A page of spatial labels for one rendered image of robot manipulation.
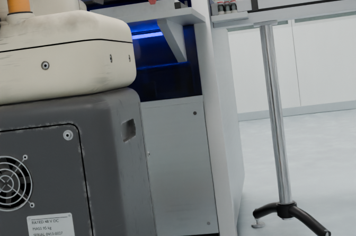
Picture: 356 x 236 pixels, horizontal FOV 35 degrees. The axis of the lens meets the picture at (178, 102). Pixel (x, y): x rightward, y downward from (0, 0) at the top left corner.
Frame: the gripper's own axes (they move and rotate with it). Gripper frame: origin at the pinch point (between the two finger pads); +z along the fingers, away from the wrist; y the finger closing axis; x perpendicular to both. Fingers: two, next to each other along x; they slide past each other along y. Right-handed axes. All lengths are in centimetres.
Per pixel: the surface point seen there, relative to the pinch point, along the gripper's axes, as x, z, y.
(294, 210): -36, 70, 61
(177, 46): -2.6, 9.2, 24.5
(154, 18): -0.4, 5.3, -0.9
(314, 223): -42, 74, 54
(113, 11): 12.2, 1.1, 0.8
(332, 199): -56, 72, 120
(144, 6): 2.6, 1.0, 0.7
